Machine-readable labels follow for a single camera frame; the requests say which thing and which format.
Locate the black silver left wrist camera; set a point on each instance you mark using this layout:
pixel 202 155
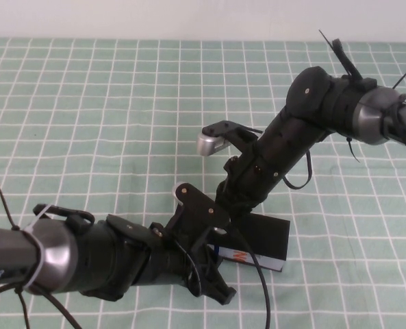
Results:
pixel 199 205

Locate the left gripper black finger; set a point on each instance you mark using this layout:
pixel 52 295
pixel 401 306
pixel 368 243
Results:
pixel 214 258
pixel 221 286

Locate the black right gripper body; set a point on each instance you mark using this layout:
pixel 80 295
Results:
pixel 243 185

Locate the black zip tie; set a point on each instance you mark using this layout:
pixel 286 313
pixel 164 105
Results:
pixel 5 205
pixel 352 150
pixel 336 48
pixel 405 74

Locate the white zip tie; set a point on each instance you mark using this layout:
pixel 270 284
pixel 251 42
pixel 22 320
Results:
pixel 38 240

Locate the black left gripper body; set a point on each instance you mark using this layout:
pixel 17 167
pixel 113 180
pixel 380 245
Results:
pixel 172 264

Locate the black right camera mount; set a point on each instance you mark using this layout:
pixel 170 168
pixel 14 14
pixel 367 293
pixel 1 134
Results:
pixel 242 138

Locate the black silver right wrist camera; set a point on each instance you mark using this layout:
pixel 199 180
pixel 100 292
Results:
pixel 209 142

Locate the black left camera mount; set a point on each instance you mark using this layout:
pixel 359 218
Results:
pixel 185 224

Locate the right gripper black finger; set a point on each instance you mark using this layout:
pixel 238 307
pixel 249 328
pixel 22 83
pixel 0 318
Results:
pixel 246 212
pixel 225 207

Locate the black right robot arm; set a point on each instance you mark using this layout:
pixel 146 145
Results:
pixel 291 130

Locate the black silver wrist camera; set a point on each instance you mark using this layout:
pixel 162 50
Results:
pixel 199 205
pixel 209 142

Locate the black printed glasses case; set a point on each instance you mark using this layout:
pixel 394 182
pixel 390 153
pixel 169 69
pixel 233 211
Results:
pixel 267 236

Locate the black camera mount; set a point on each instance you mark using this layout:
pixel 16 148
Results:
pixel 242 138
pixel 185 224

